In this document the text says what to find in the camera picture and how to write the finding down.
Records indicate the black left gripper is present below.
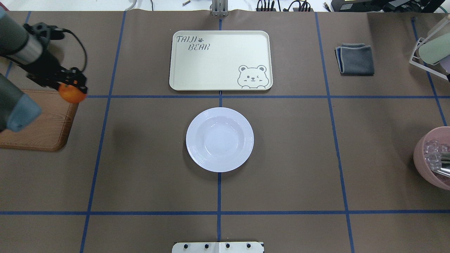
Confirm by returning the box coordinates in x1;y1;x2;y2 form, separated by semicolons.
27;53;88;95

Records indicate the orange fruit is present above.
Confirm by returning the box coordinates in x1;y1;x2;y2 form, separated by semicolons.
58;83;87;104

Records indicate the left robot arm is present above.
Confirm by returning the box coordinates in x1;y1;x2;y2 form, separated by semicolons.
0;8;88;132

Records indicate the cream bear tray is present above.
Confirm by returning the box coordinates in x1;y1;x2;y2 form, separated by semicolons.
169;30;273;91

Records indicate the wooden cutting board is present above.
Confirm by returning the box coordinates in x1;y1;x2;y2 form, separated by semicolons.
0;89;79;152

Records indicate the white plate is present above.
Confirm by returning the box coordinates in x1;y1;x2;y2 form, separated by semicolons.
185;107;255;173

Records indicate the grey folded cloth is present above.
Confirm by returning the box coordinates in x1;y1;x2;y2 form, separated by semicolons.
335;43;375;76

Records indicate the green pastel cup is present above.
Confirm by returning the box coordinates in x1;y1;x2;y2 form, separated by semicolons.
418;33;450;64

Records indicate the purple pastel cup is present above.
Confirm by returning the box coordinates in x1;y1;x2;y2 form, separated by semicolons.
439;56;450;73

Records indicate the metal scoop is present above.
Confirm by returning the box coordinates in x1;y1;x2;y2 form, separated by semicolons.
429;152;450;177

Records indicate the pink bowl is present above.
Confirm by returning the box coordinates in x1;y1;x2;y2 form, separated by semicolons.
413;126;450;191

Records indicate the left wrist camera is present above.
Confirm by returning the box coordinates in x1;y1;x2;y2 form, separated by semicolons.
23;22;65;41

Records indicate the aluminium frame post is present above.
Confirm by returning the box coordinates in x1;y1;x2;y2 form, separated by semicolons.
210;0;229;17

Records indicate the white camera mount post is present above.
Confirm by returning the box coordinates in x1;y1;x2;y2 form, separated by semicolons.
172;241;265;253

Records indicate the white wire cup rack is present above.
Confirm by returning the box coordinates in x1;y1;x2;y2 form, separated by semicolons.
409;14;450;81

